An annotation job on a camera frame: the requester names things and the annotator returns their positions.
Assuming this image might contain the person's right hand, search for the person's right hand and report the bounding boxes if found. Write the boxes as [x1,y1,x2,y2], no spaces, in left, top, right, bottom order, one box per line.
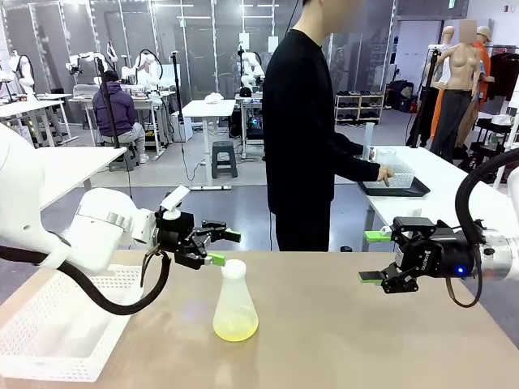
[376,165,395,188]

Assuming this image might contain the white standing desk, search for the white standing desk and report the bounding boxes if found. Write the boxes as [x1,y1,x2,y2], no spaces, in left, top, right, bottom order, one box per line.
[181,99,237,191]

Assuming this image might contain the person in black sweater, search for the person in black sweater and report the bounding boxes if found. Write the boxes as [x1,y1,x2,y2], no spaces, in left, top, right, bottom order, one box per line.
[262,0,382,252]

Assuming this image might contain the beige bare mannequin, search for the beige bare mannequin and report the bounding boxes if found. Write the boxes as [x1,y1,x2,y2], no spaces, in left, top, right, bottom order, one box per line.
[430,19,487,163]

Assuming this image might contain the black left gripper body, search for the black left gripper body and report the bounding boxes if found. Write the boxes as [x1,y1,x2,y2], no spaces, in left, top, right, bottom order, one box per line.
[156,210,212,271]

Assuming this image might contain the white computer tower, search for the white computer tower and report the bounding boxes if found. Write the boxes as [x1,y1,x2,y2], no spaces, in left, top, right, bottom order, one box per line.
[172,111,194,143]

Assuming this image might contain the black left arm cable sleeve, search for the black left arm cable sleeve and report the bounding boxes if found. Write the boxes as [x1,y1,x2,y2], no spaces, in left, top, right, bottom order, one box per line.
[0,242,171,317]

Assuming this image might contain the white mannequin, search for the white mannequin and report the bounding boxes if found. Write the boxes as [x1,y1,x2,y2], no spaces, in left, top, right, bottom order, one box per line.
[421,26,457,90]

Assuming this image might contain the white side table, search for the white side table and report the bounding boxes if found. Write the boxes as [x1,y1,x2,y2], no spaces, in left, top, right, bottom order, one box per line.
[34,146,127,210]
[356,145,519,244]

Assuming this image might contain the black right arm cable sleeve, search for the black right arm cable sleeve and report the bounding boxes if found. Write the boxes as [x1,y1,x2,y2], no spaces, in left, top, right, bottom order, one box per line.
[454,147,519,244]

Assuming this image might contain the black tripod pole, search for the black tripod pole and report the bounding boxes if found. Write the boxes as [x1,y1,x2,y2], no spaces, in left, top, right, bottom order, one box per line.
[93,56,122,149]
[169,50,186,122]
[407,46,442,149]

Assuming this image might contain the person's left forearm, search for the person's left forearm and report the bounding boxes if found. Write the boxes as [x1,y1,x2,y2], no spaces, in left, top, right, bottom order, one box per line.
[332,131,366,158]

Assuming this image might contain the grey plastic stool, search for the grey plastic stool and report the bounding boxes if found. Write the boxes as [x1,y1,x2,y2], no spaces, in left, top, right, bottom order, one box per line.
[210,140,239,180]

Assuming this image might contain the mannequin in orange clothes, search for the mannequin in orange clothes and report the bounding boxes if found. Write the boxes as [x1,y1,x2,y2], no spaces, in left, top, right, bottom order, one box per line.
[429,26,496,141]

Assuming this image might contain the translucent plastic conical flask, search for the translucent plastic conical flask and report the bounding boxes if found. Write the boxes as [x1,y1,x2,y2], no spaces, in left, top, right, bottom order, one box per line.
[212,265,260,341]

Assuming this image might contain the black arm cable sleeve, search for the black arm cable sleeve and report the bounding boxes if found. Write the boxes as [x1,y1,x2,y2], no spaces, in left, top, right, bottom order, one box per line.
[0,242,171,317]
[454,147,519,244]

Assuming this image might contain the seated person in purple hoodie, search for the seated person in purple hoodie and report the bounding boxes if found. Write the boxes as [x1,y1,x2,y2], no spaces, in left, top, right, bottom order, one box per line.
[92,71,152,165]

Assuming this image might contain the person's right forearm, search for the person's right forearm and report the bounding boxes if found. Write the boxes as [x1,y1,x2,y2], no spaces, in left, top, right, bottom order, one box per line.
[336,156,382,182]

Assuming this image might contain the white shoe rack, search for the white shoe rack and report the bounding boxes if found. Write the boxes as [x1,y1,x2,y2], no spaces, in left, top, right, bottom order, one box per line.
[334,92,385,126]

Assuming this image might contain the black plastic tray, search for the black plastic tray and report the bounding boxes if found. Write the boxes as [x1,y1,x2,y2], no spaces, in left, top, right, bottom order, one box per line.
[356,177,431,199]

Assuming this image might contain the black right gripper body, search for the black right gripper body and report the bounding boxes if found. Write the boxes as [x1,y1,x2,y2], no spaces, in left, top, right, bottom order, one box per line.
[391,216,483,281]

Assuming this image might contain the black hanging garment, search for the black hanging garment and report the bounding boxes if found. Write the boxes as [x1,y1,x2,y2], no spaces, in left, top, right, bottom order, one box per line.
[486,52,519,102]

